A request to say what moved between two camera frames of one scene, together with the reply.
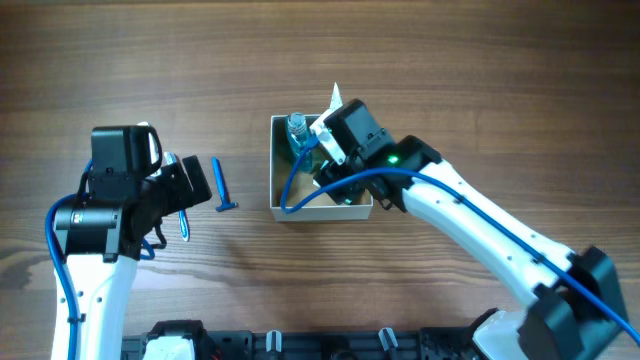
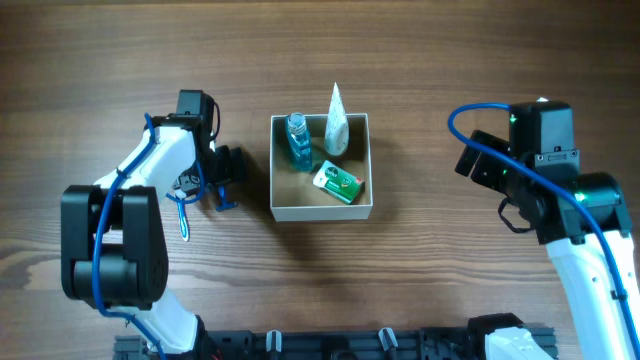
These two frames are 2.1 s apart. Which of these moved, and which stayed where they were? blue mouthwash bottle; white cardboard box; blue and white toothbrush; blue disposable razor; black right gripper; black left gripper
Moved: black right gripper; black left gripper
Stayed: blue and white toothbrush; white cardboard box; blue mouthwash bottle; blue disposable razor
